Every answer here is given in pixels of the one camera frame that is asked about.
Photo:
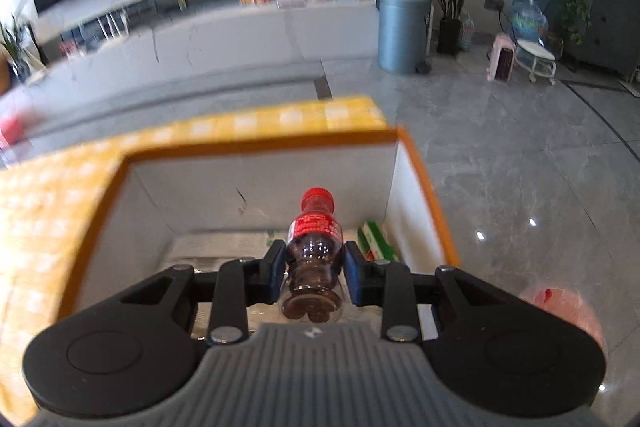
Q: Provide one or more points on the pink plastic bag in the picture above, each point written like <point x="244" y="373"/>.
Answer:
<point x="565" y="307"/>

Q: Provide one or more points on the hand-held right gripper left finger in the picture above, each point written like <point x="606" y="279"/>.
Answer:
<point x="277" y="269"/>

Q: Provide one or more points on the yellow checkered tablecloth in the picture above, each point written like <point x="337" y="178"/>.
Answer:
<point x="40" y="217"/>

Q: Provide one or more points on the white round stool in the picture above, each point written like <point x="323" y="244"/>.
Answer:
<point x="536" y="52"/>

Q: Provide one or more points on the white marble television console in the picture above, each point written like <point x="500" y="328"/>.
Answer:
<point x="225" y="42"/>

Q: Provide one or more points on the dark grey cabinet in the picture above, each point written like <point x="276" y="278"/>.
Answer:
<point x="610" y="22"/>

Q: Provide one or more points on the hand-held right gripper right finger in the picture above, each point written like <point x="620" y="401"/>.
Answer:
<point x="352" y="274"/>

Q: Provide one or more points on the green plant in glass vase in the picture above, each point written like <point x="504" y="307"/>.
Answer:
<point x="15" y="47"/>

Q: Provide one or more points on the orange cardboard box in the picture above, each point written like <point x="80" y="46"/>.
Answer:
<point x="225" y="187"/>

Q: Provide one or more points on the pink space heater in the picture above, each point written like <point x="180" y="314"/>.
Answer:
<point x="501" y="59"/>

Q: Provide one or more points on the green snack packet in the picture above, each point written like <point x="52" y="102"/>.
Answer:
<point x="377" y="242"/>

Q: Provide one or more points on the blue-grey trash can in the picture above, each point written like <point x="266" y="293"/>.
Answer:
<point x="404" y="32"/>

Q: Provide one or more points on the small cola bottle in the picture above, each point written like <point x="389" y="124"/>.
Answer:
<point x="314" y="247"/>

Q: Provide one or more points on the pink boxes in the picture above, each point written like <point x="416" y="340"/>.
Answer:
<point x="11" y="129"/>

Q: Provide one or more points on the white router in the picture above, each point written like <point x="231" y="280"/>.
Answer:
<point x="114" y="27"/>

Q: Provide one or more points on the blue water jug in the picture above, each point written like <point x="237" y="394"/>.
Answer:
<point x="529" y="19"/>

